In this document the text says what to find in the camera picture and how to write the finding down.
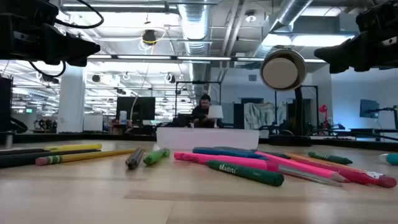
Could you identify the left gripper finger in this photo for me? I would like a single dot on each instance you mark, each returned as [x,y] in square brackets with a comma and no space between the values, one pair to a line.
[76,62]
[71,46]

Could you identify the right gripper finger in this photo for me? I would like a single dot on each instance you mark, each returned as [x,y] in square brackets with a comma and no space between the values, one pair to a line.
[340,68]
[348,53]

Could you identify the yellow highlighter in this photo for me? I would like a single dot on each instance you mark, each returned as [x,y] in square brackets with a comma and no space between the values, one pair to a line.
[74,147]

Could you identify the yellow pencil pink eraser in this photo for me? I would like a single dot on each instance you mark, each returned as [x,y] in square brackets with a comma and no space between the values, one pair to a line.
[87,156]

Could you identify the orange pencil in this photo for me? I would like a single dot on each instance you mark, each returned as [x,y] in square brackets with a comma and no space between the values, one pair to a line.
[298,155]

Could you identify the black pen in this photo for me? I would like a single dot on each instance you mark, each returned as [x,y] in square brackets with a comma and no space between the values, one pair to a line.
[18,152]
[134,160]
[37,157]

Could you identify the light blue marker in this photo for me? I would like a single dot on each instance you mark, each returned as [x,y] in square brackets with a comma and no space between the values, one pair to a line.
[391,159]

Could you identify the teal pen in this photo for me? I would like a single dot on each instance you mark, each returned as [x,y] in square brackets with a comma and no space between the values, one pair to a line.
[280,155]

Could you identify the red pen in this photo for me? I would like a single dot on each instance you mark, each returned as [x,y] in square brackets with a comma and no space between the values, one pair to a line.
[357,176]

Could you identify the translucent green pen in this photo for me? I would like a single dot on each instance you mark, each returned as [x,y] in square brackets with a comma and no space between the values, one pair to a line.
[154,157]

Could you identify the dark green pen white print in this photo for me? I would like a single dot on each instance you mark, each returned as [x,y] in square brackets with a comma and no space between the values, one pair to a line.
[248,173]

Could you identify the clear pencil box pink lid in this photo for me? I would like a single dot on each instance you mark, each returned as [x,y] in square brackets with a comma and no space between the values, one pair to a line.
[205,138]

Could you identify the pink highlighter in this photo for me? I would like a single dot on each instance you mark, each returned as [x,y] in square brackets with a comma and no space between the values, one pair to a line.
[217,159]

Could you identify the red desk lamp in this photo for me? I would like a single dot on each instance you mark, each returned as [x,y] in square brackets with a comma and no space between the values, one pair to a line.
[323,108]

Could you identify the black tape dispenser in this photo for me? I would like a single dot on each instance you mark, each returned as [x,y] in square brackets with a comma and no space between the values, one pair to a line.
[283,70]

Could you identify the white cabinet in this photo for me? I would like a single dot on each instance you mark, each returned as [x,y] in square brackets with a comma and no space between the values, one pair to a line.
[92,123]

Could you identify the black computer monitor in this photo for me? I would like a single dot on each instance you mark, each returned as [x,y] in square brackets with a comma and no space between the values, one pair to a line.
[136,109]

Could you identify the grey cover cloth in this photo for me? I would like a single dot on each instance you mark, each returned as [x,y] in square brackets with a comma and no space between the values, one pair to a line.
[261,115]

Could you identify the white table lamp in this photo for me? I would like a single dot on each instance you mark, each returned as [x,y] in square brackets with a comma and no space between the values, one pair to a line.
[215,112]

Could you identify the person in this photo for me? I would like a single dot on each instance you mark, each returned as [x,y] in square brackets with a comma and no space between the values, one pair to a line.
[202,113]

